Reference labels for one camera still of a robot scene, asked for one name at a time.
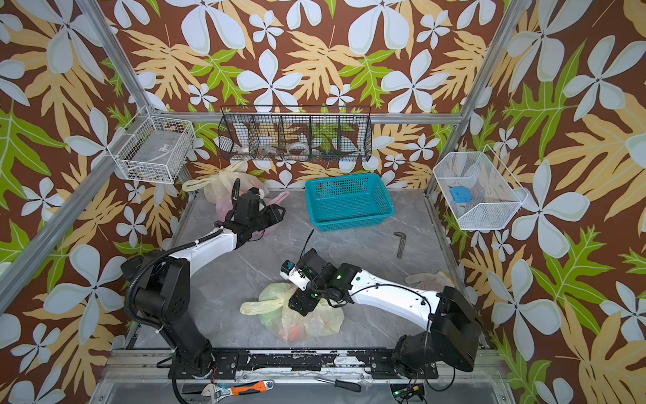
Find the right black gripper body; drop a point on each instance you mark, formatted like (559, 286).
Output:
(311, 295)

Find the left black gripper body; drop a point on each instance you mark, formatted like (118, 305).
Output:
(265, 220)

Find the yellow plastic bag with fruit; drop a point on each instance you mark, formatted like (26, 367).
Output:
(273, 312)

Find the teal plastic basket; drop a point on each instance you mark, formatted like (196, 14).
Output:
(347, 202)

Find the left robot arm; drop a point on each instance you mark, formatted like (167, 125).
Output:
(158, 295)

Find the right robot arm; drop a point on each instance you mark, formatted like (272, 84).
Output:
(450, 325)

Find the pink plastic bag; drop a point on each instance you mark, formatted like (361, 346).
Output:
(227, 207)

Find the pale yellow bag at back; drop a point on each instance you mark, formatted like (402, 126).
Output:
(218, 187)

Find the grey allen key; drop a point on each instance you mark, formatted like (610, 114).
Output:
(401, 246)

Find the orange adjustable wrench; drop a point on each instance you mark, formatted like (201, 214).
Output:
(217, 393)

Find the blue object in basket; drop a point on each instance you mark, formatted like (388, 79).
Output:
(461, 195)

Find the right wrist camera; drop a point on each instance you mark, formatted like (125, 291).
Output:
(293, 274)

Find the white wire basket left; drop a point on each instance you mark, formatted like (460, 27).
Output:
(152, 147)

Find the white wire basket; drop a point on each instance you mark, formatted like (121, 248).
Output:
(497, 193)
(152, 147)

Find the black wire basket rear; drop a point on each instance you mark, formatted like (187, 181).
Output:
(294, 132)

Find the black handled screwdriver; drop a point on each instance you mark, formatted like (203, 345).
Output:
(345, 385)

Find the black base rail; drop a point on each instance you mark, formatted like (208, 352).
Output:
(225, 364)

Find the white wire basket right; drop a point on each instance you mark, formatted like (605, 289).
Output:
(497, 193)

